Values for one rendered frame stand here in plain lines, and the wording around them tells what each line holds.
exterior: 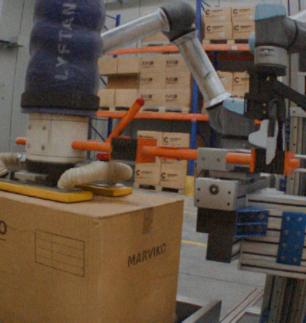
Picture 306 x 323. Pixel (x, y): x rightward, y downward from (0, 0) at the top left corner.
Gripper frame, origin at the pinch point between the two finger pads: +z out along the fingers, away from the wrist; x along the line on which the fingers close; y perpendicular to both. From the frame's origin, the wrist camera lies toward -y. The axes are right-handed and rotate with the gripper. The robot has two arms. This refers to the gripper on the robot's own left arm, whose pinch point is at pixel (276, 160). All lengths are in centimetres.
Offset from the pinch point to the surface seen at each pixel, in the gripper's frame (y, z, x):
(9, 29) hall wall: 895, -290, -710
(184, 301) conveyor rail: 33, 49, -32
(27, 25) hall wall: 894, -314, -776
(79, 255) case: 35.8, 23.0, 20.1
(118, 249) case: 30.1, 21.6, 13.3
